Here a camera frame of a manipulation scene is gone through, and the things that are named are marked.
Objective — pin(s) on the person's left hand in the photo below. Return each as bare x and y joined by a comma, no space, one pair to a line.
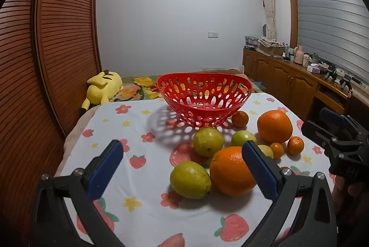
173,241

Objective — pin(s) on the grey round object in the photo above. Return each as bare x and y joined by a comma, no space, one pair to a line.
264,30

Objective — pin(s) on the wooden louvered wardrobe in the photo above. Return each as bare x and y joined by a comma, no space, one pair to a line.
57,48

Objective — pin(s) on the pink tissue box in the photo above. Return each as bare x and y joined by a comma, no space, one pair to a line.
314,69

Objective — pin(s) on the black device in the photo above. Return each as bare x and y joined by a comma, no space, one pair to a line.
346,84
331,72

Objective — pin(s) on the floral blanket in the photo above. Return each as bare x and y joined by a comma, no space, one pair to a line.
135,88

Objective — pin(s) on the yellow plush toy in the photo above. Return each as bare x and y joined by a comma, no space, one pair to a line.
103,85

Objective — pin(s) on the red perforated plastic basket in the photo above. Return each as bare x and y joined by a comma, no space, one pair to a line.
201,116

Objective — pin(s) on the pink thermos jug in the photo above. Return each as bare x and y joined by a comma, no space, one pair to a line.
299,55

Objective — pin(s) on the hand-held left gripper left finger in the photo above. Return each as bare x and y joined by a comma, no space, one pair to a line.
106,169

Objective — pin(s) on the small green apple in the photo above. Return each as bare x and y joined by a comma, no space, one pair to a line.
242,137
266,150

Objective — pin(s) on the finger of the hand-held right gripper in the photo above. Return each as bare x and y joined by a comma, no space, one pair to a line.
315,131
331,117

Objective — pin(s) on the large yellow-green pear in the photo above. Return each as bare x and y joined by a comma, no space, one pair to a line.
190,180
208,141

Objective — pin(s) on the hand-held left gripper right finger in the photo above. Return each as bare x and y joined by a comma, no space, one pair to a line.
259,169

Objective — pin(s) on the tiny mandarin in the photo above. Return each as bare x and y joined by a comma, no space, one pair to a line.
276,150

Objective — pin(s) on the white wall switch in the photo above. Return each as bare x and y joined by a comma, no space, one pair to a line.
213,34

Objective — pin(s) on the wooden window frame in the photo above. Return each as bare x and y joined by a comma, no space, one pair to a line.
293,19

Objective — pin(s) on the person's right hand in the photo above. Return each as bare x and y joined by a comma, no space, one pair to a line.
357,192

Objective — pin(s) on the blue cloth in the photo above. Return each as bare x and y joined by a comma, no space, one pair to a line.
258,84

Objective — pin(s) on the wooden sideboard cabinet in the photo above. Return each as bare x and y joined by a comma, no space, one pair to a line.
291,82

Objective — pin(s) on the grey window blind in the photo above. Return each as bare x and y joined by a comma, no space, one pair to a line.
331,19

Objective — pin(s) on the cardboard box with cloth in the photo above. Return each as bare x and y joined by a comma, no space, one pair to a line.
271,48

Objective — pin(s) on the large orange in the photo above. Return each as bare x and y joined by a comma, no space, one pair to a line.
227,175
274,126

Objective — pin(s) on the clear storage containers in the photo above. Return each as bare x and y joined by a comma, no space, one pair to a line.
250,41

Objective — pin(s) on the white cup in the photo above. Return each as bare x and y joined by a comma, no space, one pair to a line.
306,60

